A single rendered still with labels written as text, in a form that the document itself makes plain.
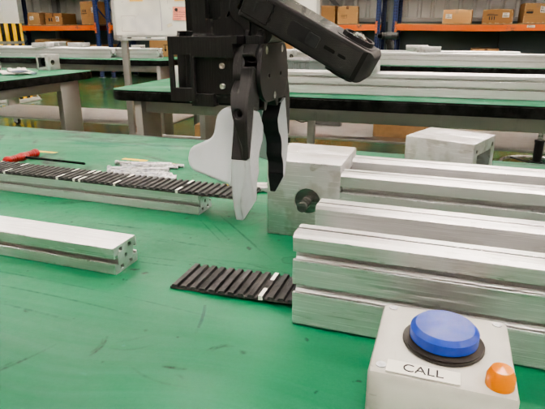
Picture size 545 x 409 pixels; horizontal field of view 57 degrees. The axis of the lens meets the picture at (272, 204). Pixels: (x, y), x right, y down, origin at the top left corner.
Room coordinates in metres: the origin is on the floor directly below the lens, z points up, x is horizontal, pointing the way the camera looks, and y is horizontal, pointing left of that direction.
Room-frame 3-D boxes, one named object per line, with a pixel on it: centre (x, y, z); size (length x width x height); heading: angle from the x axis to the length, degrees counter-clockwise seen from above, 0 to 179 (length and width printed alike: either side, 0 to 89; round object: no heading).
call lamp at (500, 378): (0.23, -0.12, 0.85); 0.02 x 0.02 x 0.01
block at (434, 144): (0.73, -0.26, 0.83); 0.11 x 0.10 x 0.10; 140
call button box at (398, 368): (0.27, -0.11, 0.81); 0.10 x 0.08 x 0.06; 161
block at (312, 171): (0.61, -0.05, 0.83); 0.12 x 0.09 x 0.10; 161
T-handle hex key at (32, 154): (0.93, 0.42, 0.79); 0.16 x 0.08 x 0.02; 69
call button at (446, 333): (0.26, -0.10, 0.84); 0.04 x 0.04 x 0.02
